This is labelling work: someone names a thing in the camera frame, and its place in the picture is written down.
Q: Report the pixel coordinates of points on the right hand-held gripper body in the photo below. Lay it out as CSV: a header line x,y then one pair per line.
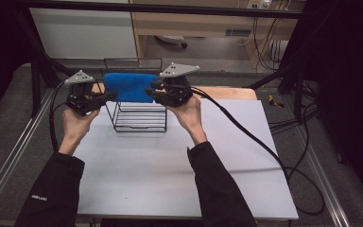
x,y
176,91

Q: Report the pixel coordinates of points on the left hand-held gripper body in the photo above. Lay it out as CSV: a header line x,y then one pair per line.
x,y
82,97

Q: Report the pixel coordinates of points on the blue towel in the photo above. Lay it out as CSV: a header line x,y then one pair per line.
x,y
129,86

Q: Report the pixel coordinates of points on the person's right hand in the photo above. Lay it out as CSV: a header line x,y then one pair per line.
x,y
187,115

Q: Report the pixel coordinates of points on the person's left hand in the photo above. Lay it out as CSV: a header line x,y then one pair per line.
x,y
75,124

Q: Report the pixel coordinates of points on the white chair base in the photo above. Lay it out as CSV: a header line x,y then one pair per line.
x,y
170,39

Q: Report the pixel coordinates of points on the white cabinet panel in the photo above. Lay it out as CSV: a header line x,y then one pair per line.
x,y
82,33

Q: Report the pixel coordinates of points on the wooden desk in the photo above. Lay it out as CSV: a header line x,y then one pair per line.
x,y
195,23

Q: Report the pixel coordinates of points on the white table mat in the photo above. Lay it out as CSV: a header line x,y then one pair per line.
x,y
151,164

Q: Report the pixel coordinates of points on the black curtain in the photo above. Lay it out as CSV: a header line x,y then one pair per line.
x,y
349,78
0,47

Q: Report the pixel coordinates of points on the yellow black tape strip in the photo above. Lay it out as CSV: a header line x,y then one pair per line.
x,y
274,102

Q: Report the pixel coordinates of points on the white power strip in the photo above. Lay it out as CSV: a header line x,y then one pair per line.
x,y
260,3

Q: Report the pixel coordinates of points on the black metal frame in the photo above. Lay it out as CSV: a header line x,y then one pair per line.
x,y
170,8

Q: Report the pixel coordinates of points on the aluminium rail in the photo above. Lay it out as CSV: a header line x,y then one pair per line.
x,y
13,151
339,214

